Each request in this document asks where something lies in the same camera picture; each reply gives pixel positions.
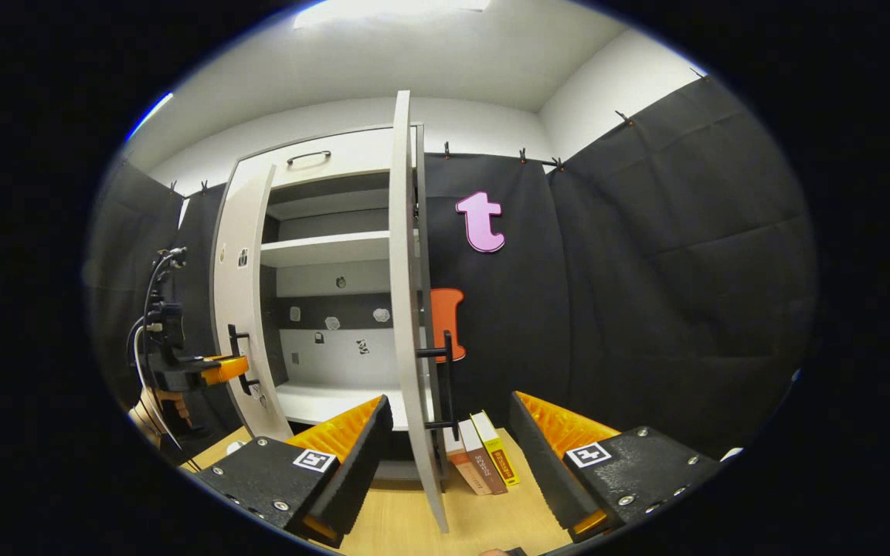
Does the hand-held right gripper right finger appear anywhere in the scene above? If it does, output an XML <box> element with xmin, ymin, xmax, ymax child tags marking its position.
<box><xmin>508</xmin><ymin>390</ymin><xmax>724</xmax><ymax>543</ymax></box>

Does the beige cabinet door headphone sticker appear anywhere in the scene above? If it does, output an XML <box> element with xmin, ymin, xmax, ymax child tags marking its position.
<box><xmin>388</xmin><ymin>90</ymin><xmax>450</xmax><ymax>534</ymax></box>

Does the black door handle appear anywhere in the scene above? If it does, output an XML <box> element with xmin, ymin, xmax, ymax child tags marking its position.
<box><xmin>227</xmin><ymin>324</ymin><xmax>260</xmax><ymax>396</ymax></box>
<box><xmin>416</xmin><ymin>331</ymin><xmax>461</xmax><ymax>441</ymax></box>

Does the brown book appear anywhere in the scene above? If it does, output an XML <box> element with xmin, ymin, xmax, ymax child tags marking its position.
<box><xmin>457</xmin><ymin>419</ymin><xmax>509</xmax><ymax>496</ymax></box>

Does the orange book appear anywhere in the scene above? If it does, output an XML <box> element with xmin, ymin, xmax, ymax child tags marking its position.
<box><xmin>443</xmin><ymin>429</ymin><xmax>492</xmax><ymax>497</ymax></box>

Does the beige double-door shoe cabinet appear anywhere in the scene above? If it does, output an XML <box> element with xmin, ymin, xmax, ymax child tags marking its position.
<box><xmin>209</xmin><ymin>124</ymin><xmax>446</xmax><ymax>483</ymax></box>

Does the ceiling light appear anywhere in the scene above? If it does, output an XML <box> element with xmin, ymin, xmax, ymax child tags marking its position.
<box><xmin>294</xmin><ymin>0</ymin><xmax>492</xmax><ymax>30</ymax></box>
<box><xmin>127</xmin><ymin>91</ymin><xmax>175</xmax><ymax>144</ymax></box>

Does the black backdrop cloth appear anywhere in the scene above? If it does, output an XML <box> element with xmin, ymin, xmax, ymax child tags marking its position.
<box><xmin>86</xmin><ymin>73</ymin><xmax>817</xmax><ymax>464</ymax></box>

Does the beige cabinet door camera sticker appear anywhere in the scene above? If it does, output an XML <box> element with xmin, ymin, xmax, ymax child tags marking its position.
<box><xmin>213</xmin><ymin>158</ymin><xmax>295</xmax><ymax>442</ymax></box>

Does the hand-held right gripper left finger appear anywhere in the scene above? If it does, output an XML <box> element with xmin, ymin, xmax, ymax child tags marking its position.
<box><xmin>196</xmin><ymin>394</ymin><xmax>396</xmax><ymax>549</ymax></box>

